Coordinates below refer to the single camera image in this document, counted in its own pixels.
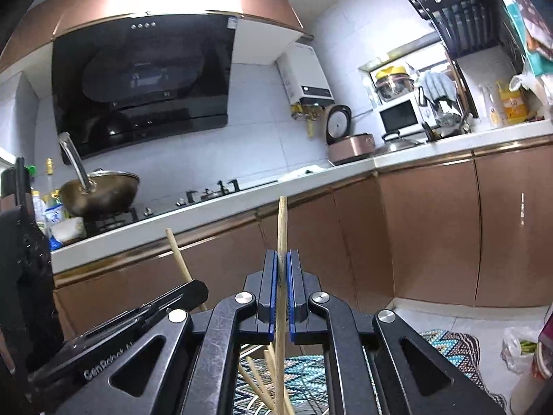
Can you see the row of bamboo chopsticks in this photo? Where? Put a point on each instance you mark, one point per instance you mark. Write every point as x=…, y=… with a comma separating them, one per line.
x=270, y=365

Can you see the blue hanging cloth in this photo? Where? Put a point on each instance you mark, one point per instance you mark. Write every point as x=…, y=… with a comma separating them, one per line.
x=436, y=86

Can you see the white kitchen countertop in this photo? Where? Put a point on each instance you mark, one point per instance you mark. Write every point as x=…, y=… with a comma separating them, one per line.
x=453, y=140

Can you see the gold capped oil bottle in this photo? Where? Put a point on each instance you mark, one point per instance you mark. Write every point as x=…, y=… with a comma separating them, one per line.
x=52, y=181

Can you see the white microwave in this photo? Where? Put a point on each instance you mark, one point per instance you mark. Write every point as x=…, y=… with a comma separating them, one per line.
x=399, y=116

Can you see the teal tissue packet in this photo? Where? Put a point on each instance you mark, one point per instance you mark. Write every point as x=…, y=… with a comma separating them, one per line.
x=518, y=30

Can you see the brown lower cabinets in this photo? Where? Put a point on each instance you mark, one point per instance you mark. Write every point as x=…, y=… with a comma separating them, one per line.
x=432, y=224

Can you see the zigzag patterned tablecloth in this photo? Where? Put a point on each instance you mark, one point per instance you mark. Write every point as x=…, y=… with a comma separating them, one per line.
x=453, y=350

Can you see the single bamboo chopstick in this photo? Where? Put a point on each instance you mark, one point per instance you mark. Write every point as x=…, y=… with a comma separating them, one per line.
x=282, y=224
x=179, y=259

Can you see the green capped bottle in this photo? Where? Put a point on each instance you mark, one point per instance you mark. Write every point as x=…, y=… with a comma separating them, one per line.
x=36, y=199

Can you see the white bottle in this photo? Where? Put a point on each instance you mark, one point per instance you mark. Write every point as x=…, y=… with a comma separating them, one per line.
x=492, y=112

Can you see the black dish rack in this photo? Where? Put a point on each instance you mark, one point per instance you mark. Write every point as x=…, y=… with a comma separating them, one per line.
x=466, y=21

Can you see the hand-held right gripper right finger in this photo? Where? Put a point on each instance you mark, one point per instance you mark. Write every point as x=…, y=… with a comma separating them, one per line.
x=293, y=289

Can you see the steel pot lid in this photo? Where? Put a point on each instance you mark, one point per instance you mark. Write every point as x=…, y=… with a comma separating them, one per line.
x=401, y=143

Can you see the white rag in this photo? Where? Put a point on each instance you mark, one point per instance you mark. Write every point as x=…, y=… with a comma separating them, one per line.
x=302, y=173

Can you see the black range hood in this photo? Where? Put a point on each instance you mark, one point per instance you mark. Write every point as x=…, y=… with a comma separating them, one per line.
x=142, y=73

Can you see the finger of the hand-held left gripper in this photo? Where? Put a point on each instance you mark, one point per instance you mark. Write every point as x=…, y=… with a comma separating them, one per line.
x=108, y=354

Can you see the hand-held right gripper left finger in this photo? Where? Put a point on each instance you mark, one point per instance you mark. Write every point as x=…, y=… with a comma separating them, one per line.
x=271, y=289

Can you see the brown floral apron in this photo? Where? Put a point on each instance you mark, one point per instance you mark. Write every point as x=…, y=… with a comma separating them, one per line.
x=540, y=17

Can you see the white water heater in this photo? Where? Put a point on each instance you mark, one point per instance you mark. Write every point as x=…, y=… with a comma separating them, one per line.
x=306, y=73

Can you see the plastic bag with greens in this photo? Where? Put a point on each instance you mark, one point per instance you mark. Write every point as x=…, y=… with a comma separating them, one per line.
x=514, y=350

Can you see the pink rice cooker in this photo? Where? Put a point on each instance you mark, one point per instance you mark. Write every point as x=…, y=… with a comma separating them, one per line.
x=350, y=147

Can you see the blue white packet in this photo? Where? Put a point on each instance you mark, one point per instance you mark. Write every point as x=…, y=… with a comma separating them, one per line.
x=54, y=220

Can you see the kitchen window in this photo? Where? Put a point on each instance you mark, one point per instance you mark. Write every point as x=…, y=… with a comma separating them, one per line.
x=414, y=56

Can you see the yellow bottle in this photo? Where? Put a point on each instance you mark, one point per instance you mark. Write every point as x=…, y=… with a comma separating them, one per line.
x=514, y=106

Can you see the black gas stove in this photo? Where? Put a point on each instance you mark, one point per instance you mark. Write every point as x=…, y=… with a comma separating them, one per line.
x=207, y=194

